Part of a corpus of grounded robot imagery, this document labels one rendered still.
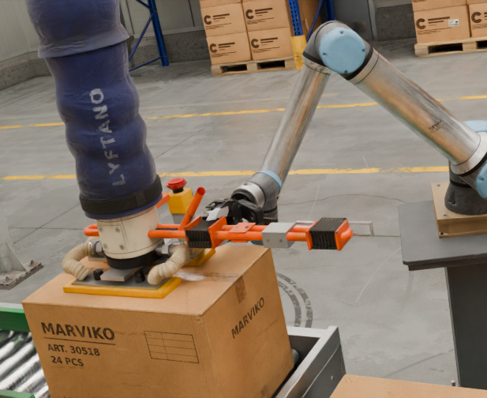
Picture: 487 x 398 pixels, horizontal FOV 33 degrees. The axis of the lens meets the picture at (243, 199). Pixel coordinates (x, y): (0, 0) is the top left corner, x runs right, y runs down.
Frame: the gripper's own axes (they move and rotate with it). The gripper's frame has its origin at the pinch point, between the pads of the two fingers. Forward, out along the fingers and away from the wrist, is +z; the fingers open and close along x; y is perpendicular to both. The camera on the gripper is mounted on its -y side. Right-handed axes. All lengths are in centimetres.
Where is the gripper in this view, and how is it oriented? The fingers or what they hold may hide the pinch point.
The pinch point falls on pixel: (215, 231)
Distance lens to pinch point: 214.9
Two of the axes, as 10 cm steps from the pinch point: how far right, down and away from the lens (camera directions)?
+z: -4.6, 3.8, -8.0
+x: -1.9, -9.3, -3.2
